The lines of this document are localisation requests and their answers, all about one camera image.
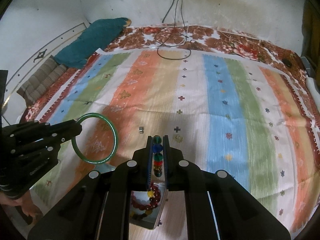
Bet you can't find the white cable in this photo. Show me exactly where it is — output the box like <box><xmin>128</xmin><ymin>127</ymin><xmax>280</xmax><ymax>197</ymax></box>
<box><xmin>150</xmin><ymin>0</ymin><xmax>190</xmax><ymax>49</ymax></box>

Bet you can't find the black cable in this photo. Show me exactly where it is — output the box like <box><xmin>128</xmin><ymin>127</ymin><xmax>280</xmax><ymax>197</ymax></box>
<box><xmin>156</xmin><ymin>0</ymin><xmax>192</xmax><ymax>61</ymax></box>

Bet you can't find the grey folded blanket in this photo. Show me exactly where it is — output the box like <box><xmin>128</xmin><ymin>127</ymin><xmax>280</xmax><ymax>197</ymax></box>
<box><xmin>17</xmin><ymin>56</ymin><xmax>67</xmax><ymax>106</ymax></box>

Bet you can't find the teal pillow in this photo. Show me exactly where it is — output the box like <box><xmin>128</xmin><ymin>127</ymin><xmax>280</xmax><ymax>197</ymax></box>
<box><xmin>54</xmin><ymin>17</ymin><xmax>131</xmax><ymax>69</ymax></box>

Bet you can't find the red bead bracelet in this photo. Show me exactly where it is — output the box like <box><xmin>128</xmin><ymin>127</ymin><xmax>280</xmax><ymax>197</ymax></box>
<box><xmin>130</xmin><ymin>181</ymin><xmax>162</xmax><ymax>212</ymax></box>

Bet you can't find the multicolour small bead bracelet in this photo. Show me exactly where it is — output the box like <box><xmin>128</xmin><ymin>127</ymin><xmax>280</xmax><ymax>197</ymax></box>
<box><xmin>152</xmin><ymin>134</ymin><xmax>164</xmax><ymax>178</ymax></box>

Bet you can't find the yellow and dark bead bracelet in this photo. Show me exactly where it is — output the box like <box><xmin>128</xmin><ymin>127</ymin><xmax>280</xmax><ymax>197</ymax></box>
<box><xmin>129</xmin><ymin>189</ymin><xmax>157</xmax><ymax>221</ymax></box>

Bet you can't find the person left hand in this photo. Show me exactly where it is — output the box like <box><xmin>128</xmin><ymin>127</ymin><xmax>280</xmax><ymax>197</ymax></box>
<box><xmin>0</xmin><ymin>191</ymin><xmax>36</xmax><ymax>217</ymax></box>

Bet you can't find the silver metal tin box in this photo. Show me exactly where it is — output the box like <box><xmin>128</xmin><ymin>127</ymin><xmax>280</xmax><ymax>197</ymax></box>
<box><xmin>129</xmin><ymin>175</ymin><xmax>168</xmax><ymax>230</ymax></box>

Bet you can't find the green jade bangle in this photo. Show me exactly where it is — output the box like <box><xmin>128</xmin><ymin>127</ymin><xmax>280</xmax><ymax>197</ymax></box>
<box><xmin>71</xmin><ymin>113</ymin><xmax>119</xmax><ymax>165</ymax></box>

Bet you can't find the striped colourful cloth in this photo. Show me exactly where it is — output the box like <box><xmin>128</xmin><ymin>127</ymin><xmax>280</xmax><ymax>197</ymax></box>
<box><xmin>32</xmin><ymin>49</ymin><xmax>320</xmax><ymax>240</ymax></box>

